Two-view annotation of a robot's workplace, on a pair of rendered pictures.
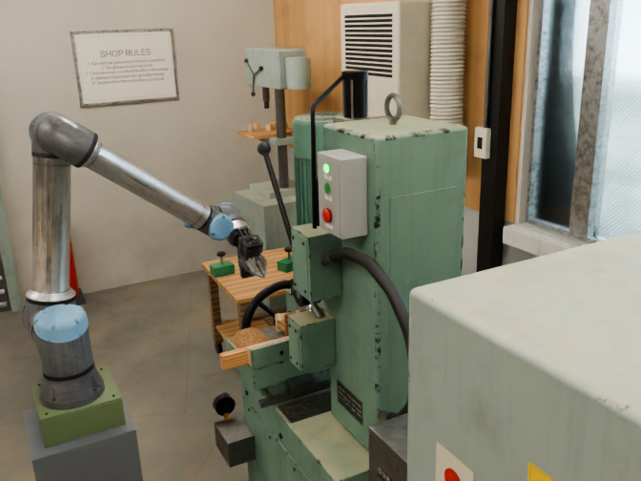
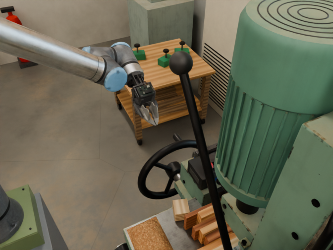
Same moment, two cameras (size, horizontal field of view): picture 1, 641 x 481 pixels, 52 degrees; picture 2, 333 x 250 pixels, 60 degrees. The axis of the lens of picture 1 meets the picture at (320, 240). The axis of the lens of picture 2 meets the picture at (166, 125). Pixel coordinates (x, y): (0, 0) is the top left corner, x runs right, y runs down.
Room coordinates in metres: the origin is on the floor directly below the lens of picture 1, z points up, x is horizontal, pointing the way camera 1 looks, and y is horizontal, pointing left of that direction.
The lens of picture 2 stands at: (1.28, 0.15, 1.65)
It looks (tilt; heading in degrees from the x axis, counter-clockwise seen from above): 43 degrees down; 0
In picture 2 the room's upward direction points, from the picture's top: straight up
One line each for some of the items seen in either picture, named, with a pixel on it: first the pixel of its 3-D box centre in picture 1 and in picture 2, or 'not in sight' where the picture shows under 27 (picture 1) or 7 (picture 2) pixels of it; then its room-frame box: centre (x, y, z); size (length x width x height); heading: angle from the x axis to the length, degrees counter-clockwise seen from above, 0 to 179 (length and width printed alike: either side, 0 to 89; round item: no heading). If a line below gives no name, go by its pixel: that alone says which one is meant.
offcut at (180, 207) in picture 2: (282, 322); (181, 210); (1.71, 0.11, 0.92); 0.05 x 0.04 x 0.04; 9
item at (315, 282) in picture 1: (316, 261); not in sight; (1.37, 0.01, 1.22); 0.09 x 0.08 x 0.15; 27
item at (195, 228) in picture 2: not in sight; (226, 217); (1.69, -0.01, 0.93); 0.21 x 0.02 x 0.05; 117
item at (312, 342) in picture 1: (311, 340); not in sight; (1.40, 0.03, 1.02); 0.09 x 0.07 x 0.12; 117
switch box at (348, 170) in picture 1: (341, 193); not in sight; (1.28, -0.05, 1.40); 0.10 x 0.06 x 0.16; 27
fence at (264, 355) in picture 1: (354, 331); not in sight; (1.62, -0.08, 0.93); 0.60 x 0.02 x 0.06; 117
